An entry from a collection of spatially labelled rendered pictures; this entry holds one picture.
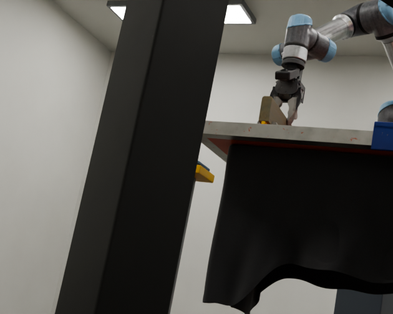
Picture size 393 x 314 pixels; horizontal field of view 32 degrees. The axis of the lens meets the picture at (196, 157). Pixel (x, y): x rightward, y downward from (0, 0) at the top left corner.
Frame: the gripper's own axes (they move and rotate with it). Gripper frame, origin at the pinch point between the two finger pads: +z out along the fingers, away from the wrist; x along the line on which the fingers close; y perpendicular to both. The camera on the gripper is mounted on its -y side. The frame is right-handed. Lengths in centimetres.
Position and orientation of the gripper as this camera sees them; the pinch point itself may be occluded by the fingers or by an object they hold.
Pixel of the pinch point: (281, 121)
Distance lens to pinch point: 209.0
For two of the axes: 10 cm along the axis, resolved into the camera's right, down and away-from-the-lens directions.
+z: -1.8, 9.6, -2.2
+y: 3.8, 2.8, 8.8
